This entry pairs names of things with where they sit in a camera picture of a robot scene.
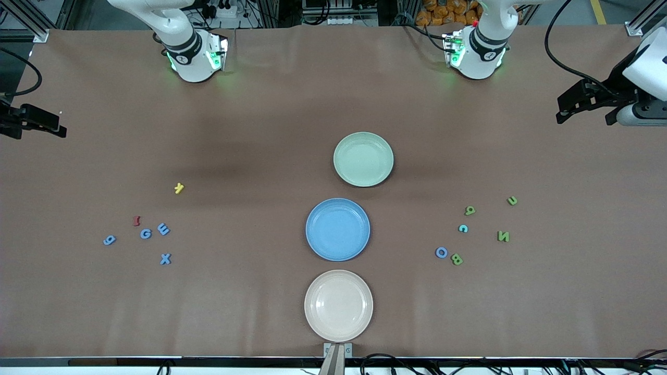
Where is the orange bags pile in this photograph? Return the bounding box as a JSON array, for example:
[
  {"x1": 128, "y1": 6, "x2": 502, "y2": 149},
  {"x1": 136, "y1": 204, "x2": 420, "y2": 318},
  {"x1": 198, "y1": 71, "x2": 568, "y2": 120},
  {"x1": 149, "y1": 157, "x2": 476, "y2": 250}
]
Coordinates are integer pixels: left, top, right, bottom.
[{"x1": 415, "y1": 0, "x2": 481, "y2": 27}]

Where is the white power strip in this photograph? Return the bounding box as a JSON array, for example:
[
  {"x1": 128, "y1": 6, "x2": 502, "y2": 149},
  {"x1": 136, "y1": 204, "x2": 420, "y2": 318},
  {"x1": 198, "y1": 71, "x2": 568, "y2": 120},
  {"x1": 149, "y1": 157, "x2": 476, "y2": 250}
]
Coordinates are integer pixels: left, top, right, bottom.
[{"x1": 201, "y1": 0, "x2": 238, "y2": 19}]

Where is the light green plate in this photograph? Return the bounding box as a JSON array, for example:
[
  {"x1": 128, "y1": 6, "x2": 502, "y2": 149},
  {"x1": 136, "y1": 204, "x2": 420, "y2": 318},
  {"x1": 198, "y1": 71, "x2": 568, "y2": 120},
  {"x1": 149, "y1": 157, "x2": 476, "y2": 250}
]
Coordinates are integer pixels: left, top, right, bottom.
[{"x1": 333, "y1": 131, "x2": 394, "y2": 188}]

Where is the brown table cover sheet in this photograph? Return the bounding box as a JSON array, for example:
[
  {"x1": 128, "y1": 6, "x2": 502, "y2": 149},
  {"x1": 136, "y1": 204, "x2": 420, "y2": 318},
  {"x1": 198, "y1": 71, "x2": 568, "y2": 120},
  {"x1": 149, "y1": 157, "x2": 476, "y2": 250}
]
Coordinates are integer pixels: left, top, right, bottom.
[{"x1": 0, "y1": 23, "x2": 667, "y2": 360}]

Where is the dark equipment rack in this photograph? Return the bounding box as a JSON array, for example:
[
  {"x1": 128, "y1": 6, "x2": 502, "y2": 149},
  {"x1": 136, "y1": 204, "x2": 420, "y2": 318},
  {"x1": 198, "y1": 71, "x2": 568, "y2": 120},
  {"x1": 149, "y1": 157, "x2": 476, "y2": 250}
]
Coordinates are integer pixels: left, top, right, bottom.
[{"x1": 301, "y1": 0, "x2": 380, "y2": 28}]

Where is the blue plate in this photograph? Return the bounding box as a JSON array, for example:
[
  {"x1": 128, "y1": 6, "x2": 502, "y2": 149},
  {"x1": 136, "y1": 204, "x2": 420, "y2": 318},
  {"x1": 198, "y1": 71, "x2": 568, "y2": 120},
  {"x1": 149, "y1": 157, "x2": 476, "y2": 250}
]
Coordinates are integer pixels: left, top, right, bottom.
[{"x1": 305, "y1": 197, "x2": 371, "y2": 262}]

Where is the beige plate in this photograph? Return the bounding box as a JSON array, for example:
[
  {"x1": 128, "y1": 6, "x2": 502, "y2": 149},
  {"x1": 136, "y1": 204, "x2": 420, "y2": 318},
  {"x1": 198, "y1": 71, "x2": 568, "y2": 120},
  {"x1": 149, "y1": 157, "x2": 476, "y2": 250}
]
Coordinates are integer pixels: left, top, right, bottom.
[{"x1": 304, "y1": 269, "x2": 374, "y2": 343}]

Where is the aluminium frame profile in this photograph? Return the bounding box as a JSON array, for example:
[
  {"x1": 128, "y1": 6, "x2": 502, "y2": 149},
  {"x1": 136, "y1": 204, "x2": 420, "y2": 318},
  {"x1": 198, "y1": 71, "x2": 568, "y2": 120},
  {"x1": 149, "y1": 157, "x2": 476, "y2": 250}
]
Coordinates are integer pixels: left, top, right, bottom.
[
  {"x1": 625, "y1": 0, "x2": 667, "y2": 38},
  {"x1": 0, "y1": 0, "x2": 51, "y2": 42}
]

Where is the black table edge rail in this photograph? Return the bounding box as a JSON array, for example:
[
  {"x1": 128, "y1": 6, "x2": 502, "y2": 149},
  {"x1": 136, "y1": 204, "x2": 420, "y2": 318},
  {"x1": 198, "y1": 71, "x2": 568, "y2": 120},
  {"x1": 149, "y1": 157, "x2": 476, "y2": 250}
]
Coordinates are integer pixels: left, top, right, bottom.
[{"x1": 0, "y1": 356, "x2": 667, "y2": 368}]

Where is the black cable bundle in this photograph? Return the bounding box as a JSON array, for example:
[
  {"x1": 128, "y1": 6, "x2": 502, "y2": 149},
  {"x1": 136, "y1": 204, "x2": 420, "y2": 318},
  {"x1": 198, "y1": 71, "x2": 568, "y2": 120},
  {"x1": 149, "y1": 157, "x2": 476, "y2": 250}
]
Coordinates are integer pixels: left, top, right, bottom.
[{"x1": 360, "y1": 350, "x2": 667, "y2": 375}]

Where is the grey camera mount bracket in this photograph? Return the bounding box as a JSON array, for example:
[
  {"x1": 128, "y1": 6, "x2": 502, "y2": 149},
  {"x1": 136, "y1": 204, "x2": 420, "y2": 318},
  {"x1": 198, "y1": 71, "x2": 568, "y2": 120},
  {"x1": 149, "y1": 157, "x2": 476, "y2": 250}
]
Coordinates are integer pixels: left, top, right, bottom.
[{"x1": 323, "y1": 343, "x2": 353, "y2": 375}]

